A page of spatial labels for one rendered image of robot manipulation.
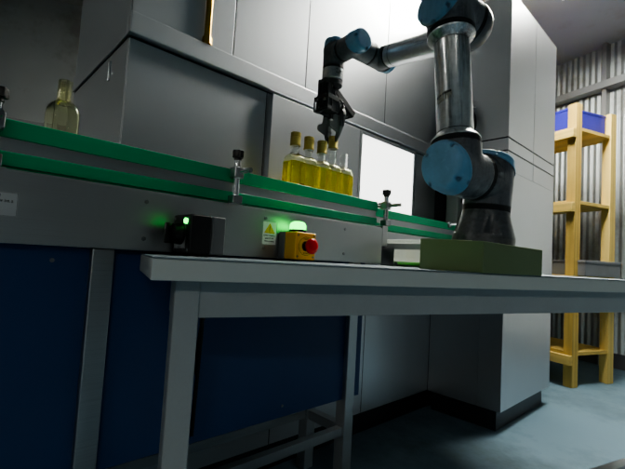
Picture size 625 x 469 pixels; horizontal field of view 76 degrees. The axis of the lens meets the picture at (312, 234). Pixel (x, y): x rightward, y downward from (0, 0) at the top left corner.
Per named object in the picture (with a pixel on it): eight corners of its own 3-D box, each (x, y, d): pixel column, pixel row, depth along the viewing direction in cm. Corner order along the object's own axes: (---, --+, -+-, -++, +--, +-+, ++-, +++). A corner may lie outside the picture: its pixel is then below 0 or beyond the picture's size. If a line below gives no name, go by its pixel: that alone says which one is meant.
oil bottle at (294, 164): (291, 221, 132) (295, 156, 133) (303, 220, 128) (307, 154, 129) (278, 219, 128) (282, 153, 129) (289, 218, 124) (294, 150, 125)
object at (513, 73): (489, 196, 266) (494, 66, 271) (552, 192, 239) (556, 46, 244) (435, 177, 218) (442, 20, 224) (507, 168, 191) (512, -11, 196)
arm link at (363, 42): (380, 34, 134) (358, 47, 143) (355, 20, 127) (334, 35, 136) (378, 58, 133) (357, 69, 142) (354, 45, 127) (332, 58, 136)
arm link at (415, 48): (514, 13, 108) (385, 50, 147) (492, -7, 101) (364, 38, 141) (505, 56, 108) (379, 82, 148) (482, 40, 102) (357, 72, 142)
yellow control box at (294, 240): (297, 261, 109) (299, 234, 109) (315, 261, 103) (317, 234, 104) (276, 260, 104) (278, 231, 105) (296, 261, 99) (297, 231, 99)
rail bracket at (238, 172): (238, 207, 98) (242, 153, 99) (256, 205, 93) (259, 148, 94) (224, 204, 96) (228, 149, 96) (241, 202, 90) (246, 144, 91)
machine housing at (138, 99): (391, 264, 319) (398, 95, 327) (491, 270, 262) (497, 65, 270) (43, 245, 159) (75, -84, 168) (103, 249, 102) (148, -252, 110)
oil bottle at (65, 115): (62, 194, 96) (73, 87, 98) (73, 193, 93) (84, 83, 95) (35, 190, 92) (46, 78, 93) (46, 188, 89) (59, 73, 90)
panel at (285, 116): (407, 220, 200) (410, 153, 202) (413, 220, 197) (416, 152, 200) (261, 191, 138) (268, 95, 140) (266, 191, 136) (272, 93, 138)
